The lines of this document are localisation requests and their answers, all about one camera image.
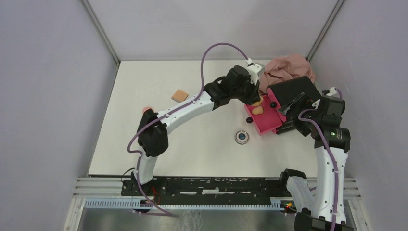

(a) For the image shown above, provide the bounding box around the black drawer organizer case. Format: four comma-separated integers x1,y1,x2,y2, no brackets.
267,76,321,134

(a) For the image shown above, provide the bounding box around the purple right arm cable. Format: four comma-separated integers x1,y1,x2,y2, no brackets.
297,88,344,231

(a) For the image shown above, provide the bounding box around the orange teardrop sponge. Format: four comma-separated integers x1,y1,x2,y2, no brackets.
251,106,264,115
252,97,264,107

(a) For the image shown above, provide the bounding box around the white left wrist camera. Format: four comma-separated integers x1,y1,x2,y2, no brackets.
245,58,265,85

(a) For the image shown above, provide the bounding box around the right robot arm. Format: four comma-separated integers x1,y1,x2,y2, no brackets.
278,87,353,231

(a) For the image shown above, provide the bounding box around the round pink powder puff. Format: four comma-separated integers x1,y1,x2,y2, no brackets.
142,106,153,113

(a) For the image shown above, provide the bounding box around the aluminium frame rail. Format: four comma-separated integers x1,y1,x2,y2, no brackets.
63,177,362,231

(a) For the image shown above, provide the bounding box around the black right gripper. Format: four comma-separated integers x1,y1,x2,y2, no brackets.
278,92,323,137

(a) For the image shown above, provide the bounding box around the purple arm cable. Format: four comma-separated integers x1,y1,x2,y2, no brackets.
297,88,344,231
127,42,252,218

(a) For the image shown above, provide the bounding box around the pink top drawer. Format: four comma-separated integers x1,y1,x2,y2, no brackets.
267,87,287,123

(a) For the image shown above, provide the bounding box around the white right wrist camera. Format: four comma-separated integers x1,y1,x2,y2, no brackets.
322,87,343,99

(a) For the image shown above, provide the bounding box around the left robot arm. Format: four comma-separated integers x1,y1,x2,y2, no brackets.
131,63,264,196

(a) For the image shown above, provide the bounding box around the square tan makeup sponge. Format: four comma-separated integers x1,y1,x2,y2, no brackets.
171,90,189,103

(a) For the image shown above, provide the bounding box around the round clear powder jar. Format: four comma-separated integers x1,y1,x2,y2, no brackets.
234,130,250,145

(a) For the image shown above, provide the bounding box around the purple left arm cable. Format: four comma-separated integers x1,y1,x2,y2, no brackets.
127,42,252,218

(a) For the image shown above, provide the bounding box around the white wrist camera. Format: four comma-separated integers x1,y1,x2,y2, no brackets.
245,58,265,85
322,87,343,99

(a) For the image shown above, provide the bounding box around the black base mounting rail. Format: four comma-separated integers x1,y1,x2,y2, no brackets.
121,176,291,206

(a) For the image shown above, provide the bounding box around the pink drawer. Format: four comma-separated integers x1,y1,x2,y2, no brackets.
272,127,282,134
244,95,284,136
267,87,287,123

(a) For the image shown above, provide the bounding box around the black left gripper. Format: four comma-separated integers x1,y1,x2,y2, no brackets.
230,76,260,105

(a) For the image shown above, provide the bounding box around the pink crumpled cloth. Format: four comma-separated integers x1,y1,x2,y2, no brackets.
259,53,316,94

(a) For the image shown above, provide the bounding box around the pink bottom drawer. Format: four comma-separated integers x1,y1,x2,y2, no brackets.
272,127,282,134

